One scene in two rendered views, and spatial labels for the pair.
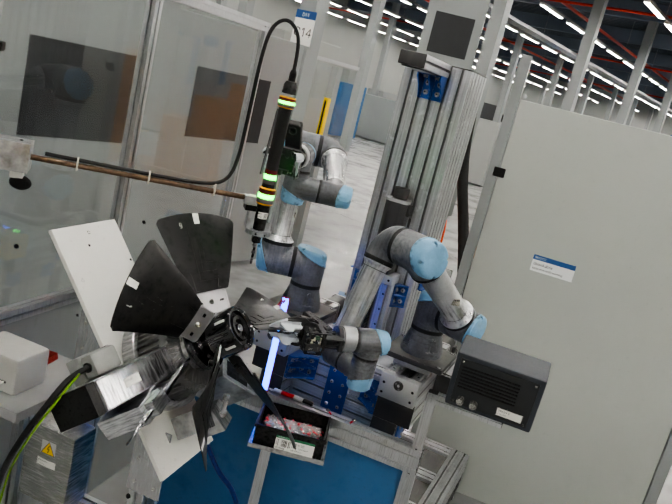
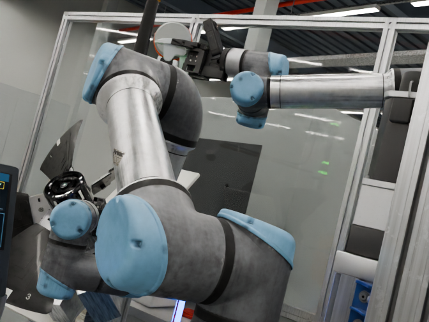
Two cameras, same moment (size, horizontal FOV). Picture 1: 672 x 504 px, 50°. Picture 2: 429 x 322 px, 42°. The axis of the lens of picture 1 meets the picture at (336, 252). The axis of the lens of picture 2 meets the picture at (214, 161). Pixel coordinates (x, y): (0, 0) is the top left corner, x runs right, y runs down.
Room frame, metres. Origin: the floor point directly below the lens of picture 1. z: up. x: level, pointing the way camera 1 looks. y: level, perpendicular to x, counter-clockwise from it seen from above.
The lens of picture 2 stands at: (2.60, -1.15, 1.27)
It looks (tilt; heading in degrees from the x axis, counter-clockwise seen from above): 4 degrees up; 108
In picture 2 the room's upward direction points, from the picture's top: 14 degrees clockwise
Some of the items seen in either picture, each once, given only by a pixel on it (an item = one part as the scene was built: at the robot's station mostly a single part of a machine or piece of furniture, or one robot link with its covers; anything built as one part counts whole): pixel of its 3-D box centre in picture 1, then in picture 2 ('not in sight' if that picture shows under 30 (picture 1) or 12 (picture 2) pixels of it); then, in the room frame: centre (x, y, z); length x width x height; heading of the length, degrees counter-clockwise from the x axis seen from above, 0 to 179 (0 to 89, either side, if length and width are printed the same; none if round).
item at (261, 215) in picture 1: (274, 158); not in sight; (1.85, 0.21, 1.66); 0.04 x 0.04 x 0.46
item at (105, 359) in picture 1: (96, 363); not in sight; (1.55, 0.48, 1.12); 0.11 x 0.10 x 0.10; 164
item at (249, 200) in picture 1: (257, 215); not in sight; (1.85, 0.22, 1.50); 0.09 x 0.07 x 0.10; 109
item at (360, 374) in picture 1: (358, 369); (69, 269); (2.03, -0.15, 1.08); 0.11 x 0.08 x 0.11; 46
